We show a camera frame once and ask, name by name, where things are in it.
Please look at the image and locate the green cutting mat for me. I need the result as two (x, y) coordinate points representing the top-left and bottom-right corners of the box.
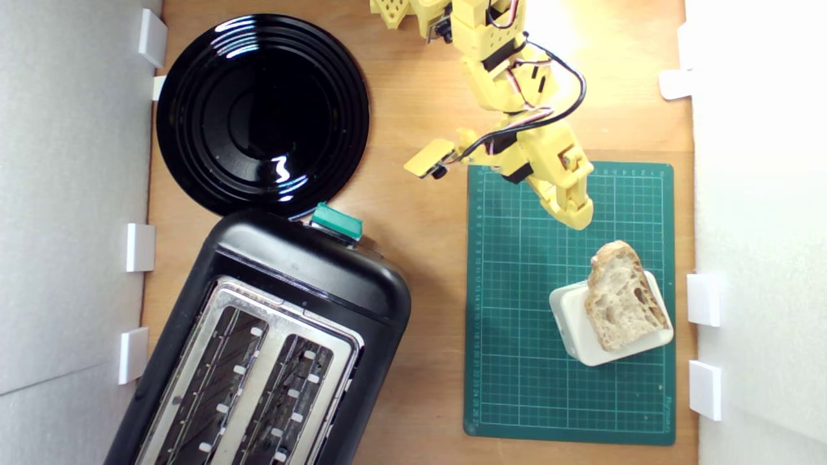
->
(463, 158), (676, 446)

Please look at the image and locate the green toaster lever knob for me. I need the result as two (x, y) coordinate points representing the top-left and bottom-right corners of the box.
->
(310, 202), (364, 243)

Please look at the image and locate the white block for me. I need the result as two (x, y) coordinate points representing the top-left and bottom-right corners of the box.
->
(549, 270), (675, 367)

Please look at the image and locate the black cable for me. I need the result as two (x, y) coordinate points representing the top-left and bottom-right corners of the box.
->
(460, 32), (587, 162)

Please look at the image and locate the brown bread slice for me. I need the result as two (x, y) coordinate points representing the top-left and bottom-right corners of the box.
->
(585, 240), (671, 353)

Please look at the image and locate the black plate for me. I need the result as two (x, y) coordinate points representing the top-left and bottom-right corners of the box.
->
(156, 14), (371, 218)

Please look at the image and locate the yellow wrist camera box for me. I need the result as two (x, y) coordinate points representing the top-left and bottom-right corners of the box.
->
(404, 138), (458, 180)

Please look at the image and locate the black two-slot toaster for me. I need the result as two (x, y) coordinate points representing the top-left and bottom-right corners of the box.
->
(103, 208), (412, 465)

